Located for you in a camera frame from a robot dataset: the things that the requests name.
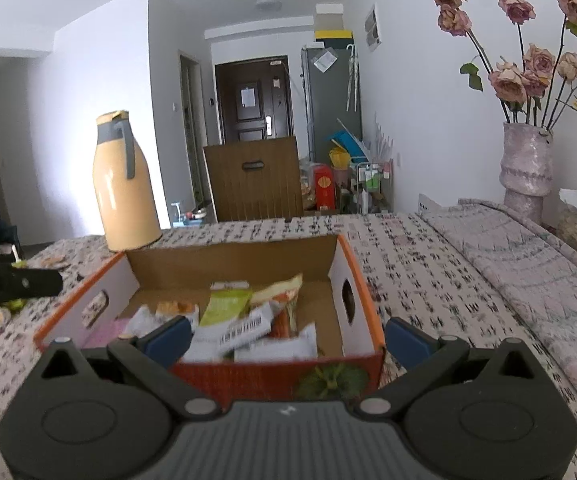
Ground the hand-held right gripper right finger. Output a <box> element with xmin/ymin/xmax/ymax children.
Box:
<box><xmin>358</xmin><ymin>316</ymin><xmax>539</xmax><ymax>421</ymax></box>

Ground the yellow thermos jug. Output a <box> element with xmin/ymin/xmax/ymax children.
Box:
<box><xmin>92</xmin><ymin>110</ymin><xmax>164</xmax><ymax>254</ymax></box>

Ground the dark bag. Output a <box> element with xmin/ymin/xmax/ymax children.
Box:
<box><xmin>0</xmin><ymin>217</ymin><xmax>20</xmax><ymax>262</ymax></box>

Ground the brown cardboard carton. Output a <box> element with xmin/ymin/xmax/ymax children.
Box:
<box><xmin>203</xmin><ymin>135</ymin><xmax>304</xmax><ymax>224</ymax></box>

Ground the pink ribbed vase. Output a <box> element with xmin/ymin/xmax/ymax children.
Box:
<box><xmin>499</xmin><ymin>121</ymin><xmax>554</xmax><ymax>227</ymax></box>

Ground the bunch of dried roses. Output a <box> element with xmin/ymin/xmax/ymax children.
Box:
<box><xmin>430</xmin><ymin>0</ymin><xmax>577</xmax><ymax>137</ymax></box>

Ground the white folded umbrella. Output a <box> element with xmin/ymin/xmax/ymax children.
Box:
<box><xmin>345</xmin><ymin>43</ymin><xmax>360</xmax><ymax>112</ymax></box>

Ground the white storage box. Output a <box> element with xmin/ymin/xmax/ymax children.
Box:
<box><xmin>316</xmin><ymin>3</ymin><xmax>344</xmax><ymax>31</ymax></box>

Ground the dark wooden door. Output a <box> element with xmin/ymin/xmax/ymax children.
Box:
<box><xmin>214</xmin><ymin>56</ymin><xmax>292</xmax><ymax>147</ymax></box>

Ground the grey refrigerator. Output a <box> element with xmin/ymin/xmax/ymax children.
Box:
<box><xmin>301</xmin><ymin>44</ymin><xmax>363</xmax><ymax>164</ymax></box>

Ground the calligraphy print tablecloth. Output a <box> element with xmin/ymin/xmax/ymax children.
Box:
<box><xmin>0</xmin><ymin>210</ymin><xmax>577</xmax><ymax>480</ymax></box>

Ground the blue plastic item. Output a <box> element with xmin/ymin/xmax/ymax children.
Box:
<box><xmin>330</xmin><ymin>131</ymin><xmax>365</xmax><ymax>157</ymax></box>

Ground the grey pink folded blanket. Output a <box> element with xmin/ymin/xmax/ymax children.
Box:
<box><xmin>417</xmin><ymin>198</ymin><xmax>577</xmax><ymax>413</ymax></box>

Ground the red orange cardboard box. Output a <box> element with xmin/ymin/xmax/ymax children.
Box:
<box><xmin>33</xmin><ymin>232</ymin><xmax>387</xmax><ymax>404</ymax></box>

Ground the red gift box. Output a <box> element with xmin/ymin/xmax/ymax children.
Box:
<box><xmin>314</xmin><ymin>163</ymin><xmax>337</xmax><ymax>212</ymax></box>

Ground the wire storage rack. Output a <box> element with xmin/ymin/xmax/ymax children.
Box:
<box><xmin>350</xmin><ymin>159</ymin><xmax>395</xmax><ymax>214</ymax></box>

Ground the wall poster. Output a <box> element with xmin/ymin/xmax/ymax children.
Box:
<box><xmin>364</xmin><ymin>3</ymin><xmax>384</xmax><ymax>52</ymax></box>

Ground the paper sheet on refrigerator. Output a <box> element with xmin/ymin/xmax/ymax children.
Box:
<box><xmin>314</xmin><ymin>51</ymin><xmax>339</xmax><ymax>74</ymax></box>

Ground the heap of mixed snacks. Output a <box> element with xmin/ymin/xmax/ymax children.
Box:
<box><xmin>83</xmin><ymin>274</ymin><xmax>319</xmax><ymax>364</ymax></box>

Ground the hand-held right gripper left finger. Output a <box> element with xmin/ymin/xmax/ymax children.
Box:
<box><xmin>38</xmin><ymin>315</ymin><xmax>219</xmax><ymax>421</ymax></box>

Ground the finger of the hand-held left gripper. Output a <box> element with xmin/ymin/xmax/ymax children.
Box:
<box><xmin>0</xmin><ymin>268</ymin><xmax>64</xmax><ymax>304</ymax></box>

